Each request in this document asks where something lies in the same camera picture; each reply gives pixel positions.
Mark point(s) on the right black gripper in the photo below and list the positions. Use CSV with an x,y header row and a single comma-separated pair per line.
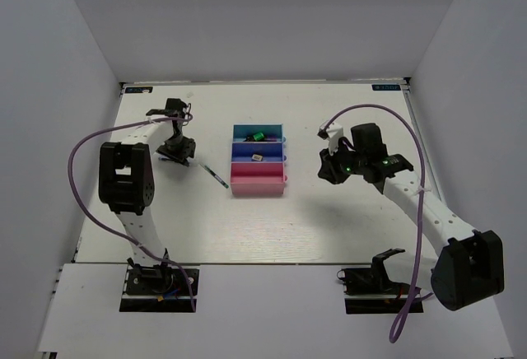
x,y
328,167

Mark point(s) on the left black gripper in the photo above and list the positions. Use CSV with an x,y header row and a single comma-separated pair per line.
x,y
188,149

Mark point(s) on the black highlighter green cap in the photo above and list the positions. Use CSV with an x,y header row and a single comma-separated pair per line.
x,y
255,137

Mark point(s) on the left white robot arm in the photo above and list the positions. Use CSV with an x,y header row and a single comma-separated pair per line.
x,y
126,178

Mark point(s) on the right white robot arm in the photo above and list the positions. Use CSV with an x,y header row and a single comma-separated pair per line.
x,y
468,266

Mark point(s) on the green gel pen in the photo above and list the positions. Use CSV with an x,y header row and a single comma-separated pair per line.
x,y
217,177

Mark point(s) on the dark blue bin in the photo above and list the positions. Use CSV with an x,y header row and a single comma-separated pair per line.
x,y
270,151

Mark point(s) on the light blue bin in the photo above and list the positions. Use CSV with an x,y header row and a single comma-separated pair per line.
x,y
241,131

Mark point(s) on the pink bin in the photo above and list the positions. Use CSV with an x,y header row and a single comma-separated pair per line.
x,y
258,179

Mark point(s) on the left corner label sticker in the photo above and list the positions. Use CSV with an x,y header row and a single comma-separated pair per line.
x,y
138,89

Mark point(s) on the corner label sticker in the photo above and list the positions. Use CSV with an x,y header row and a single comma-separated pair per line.
x,y
138,89
386,87

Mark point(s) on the right corner label sticker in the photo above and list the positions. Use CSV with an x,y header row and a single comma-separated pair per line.
x,y
386,87

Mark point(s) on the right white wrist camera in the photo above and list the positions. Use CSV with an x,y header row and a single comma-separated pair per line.
x,y
331,132

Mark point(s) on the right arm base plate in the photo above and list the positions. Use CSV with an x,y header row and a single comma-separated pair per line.
x,y
379,287

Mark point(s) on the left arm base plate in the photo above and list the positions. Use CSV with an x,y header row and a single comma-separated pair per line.
x,y
159,290

